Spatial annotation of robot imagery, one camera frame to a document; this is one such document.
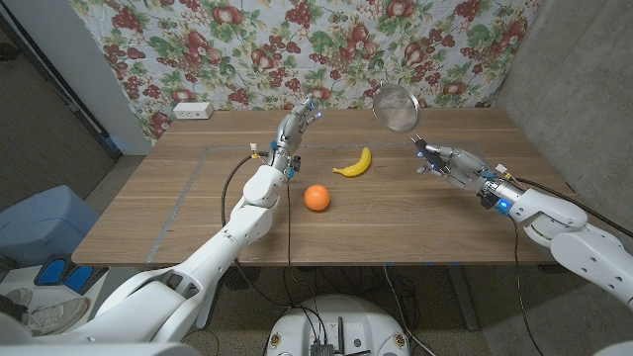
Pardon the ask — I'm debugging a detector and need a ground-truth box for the grey table leg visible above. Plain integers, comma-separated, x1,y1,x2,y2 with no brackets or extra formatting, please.
447,264,481,331

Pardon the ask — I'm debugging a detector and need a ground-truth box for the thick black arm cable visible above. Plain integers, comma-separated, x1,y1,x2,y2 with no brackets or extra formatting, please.
221,151,298,311
513,177,633,238

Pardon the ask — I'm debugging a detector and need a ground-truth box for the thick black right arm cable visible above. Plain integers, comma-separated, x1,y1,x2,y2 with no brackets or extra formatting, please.
513,177,633,238

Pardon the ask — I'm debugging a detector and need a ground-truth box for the white sneaker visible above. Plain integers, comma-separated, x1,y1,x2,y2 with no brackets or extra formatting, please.
3,287,34,308
22,296,91,337

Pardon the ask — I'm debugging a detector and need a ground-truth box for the yellow toy banana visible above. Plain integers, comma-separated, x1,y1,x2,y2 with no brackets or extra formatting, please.
332,146,373,178

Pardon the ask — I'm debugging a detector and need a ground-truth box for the floral fruit print backdrop cloth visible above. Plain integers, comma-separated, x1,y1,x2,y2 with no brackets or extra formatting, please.
68,0,543,144

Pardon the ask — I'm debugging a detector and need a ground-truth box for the grey-blue plastic bin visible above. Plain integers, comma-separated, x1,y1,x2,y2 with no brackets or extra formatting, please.
0,185,101,268

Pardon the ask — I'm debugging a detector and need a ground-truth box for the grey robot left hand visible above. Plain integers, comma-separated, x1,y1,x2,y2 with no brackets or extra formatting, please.
269,96,323,174

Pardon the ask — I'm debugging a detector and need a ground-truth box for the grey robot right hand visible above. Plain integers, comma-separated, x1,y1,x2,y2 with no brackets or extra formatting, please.
413,140,520,214

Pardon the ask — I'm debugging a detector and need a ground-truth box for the orange fruit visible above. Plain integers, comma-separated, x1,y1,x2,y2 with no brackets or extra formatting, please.
304,184,331,213

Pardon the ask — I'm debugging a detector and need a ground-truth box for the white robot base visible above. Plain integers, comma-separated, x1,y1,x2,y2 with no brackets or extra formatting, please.
266,294,410,356

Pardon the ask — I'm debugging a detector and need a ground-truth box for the blue foot pedal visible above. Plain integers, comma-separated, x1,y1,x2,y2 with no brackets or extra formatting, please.
33,256,68,287
66,265,96,294

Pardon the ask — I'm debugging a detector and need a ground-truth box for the white robot torso edge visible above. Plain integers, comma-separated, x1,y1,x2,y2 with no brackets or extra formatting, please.
0,340,202,356

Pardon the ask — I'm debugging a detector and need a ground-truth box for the metal mesh sieve black handle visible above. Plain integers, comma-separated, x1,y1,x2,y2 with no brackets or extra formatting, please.
371,82,436,164

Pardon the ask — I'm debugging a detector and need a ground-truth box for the white power strip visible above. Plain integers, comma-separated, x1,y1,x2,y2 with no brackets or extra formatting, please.
172,101,215,121

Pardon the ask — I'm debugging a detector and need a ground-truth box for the black round fan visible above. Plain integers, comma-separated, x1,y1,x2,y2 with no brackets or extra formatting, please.
222,266,262,291

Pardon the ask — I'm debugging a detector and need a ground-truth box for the white table leg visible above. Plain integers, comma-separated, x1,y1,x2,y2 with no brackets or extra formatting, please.
195,276,223,331

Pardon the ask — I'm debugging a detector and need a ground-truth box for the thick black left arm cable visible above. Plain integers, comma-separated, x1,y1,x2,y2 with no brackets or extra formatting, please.
221,151,298,311

